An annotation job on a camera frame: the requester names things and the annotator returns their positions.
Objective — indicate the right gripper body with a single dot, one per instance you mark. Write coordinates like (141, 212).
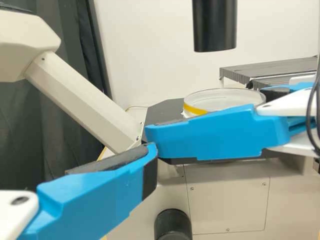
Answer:
(285, 105)

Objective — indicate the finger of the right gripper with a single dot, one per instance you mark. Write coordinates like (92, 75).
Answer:
(277, 92)
(212, 135)

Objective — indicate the black platform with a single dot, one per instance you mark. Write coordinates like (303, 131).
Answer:
(270, 81)
(275, 67)

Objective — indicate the petri dish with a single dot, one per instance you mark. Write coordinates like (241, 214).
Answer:
(220, 100)

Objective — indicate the cream microscope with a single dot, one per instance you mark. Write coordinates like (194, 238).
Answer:
(87, 100)

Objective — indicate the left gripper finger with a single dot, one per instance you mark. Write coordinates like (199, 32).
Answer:
(87, 200)

